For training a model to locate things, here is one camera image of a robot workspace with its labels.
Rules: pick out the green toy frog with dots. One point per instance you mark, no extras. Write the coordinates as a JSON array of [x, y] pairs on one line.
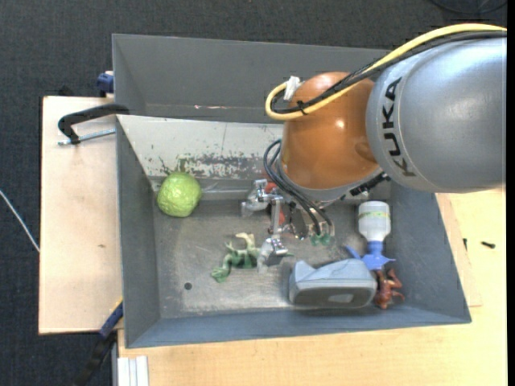
[[235, 257]]

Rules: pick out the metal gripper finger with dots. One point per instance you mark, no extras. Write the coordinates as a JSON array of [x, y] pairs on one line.
[[274, 251], [260, 191]]

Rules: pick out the white and blue spray bottle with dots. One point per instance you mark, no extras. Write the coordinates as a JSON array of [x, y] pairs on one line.
[[374, 219]]

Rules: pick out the grey stapler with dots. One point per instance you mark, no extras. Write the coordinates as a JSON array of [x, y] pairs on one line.
[[330, 286]]

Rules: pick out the small black screw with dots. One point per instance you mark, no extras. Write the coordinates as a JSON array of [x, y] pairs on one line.
[[488, 245]]

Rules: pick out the pale wood board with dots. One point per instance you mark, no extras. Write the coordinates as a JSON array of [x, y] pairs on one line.
[[78, 223]]

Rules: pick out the green crinkled ball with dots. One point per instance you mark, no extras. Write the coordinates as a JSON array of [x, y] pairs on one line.
[[179, 194]]

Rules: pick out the black cylinder on white bracket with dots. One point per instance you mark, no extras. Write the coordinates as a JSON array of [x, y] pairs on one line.
[[364, 187]]

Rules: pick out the grey metal bin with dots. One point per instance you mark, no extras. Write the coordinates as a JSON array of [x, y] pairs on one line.
[[225, 292]]

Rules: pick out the red-brown toy animal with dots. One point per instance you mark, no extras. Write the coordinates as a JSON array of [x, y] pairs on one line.
[[385, 290]]

